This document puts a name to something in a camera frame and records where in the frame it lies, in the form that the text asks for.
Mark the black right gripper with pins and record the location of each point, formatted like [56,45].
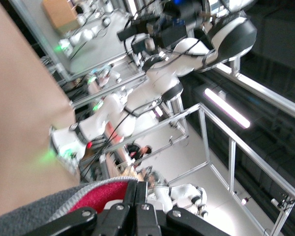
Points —
[172,34]

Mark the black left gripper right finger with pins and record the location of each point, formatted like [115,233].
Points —
[147,221]

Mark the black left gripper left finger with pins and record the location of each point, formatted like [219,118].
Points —
[113,218]

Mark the pink and grey towel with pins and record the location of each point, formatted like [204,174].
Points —
[27,216]

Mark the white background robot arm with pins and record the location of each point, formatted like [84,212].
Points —
[83,35]
[184,194]

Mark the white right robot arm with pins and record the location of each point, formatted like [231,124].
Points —
[162,81]

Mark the person in black shirt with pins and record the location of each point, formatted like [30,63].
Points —
[135,153]

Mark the cardboard box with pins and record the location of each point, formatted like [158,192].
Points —
[60,14]

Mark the brown table cover sheet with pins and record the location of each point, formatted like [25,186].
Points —
[19,98]

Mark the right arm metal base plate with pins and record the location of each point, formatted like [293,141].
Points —
[72,168]

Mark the aluminium frame cage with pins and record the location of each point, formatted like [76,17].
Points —
[273,97]

